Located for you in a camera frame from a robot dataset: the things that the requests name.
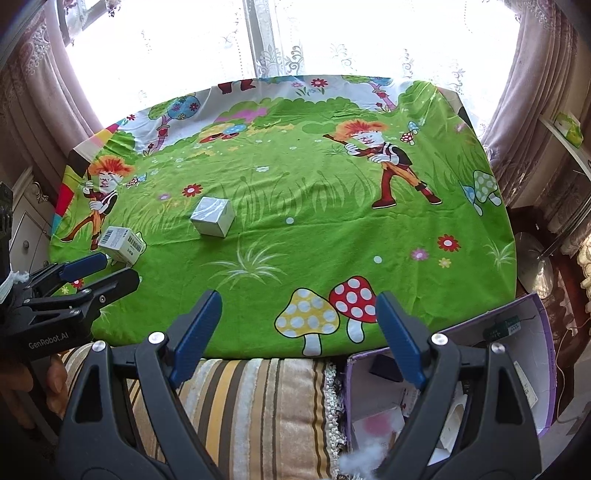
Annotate person's left hand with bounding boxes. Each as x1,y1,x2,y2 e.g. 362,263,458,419
0,355,70,432

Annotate silver grey box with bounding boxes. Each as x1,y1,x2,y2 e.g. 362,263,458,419
190,196,235,238

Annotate white cable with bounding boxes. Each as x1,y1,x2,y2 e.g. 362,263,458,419
551,342,578,425

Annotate beige curtains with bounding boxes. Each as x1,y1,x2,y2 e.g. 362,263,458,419
0,0,121,185

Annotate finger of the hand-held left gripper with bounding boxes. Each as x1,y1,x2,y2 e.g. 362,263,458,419
23,268,140,324
30,252,110,296

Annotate white lace sheer curtain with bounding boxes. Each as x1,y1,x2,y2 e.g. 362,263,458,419
65,0,522,139

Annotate cream lace cloth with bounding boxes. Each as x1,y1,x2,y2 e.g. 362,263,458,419
576,240,591,296

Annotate printed green cartoon cloth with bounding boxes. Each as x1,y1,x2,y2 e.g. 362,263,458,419
48,74,517,360

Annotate mauve curtain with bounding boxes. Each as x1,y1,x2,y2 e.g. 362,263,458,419
480,0,591,162

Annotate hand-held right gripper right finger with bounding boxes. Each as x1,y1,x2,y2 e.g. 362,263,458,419
376,292,543,480

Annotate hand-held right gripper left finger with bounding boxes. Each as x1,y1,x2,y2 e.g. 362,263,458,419
58,290,223,480

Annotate window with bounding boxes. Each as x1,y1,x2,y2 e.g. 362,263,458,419
65,0,522,134

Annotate white ornate dresser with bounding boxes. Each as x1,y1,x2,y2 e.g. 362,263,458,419
9,166,58,268

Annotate small blue box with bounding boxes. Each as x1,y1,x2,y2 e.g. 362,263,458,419
372,354,404,383

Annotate purple cardboard box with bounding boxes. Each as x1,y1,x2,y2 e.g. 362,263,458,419
345,293,556,480

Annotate green tissue pack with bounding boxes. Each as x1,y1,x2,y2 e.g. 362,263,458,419
554,112,585,148

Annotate striped plush cushion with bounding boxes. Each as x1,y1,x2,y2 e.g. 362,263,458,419
60,342,352,480

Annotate white box with barcode label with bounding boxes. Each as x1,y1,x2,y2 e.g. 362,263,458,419
98,225,147,267

